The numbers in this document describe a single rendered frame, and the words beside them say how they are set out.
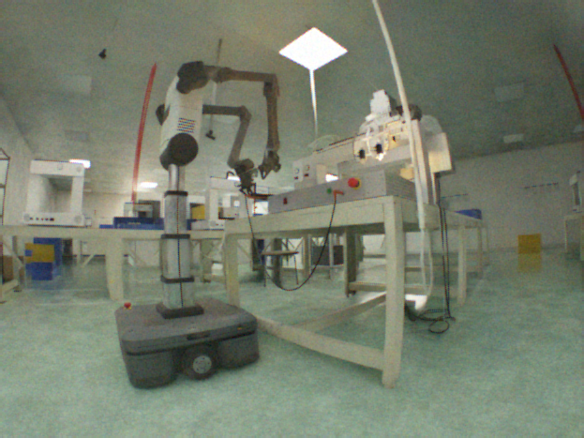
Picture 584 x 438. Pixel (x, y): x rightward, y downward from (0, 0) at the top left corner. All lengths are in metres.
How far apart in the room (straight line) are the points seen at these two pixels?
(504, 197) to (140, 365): 8.36
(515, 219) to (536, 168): 1.64
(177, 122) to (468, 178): 8.03
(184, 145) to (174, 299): 0.73
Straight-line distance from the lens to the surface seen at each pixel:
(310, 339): 1.28
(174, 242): 1.26
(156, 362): 1.13
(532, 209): 8.36
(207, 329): 1.15
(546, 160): 8.62
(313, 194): 1.21
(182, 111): 1.36
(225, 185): 3.39
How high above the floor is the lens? 0.60
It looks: 5 degrees up
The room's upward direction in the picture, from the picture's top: 2 degrees counter-clockwise
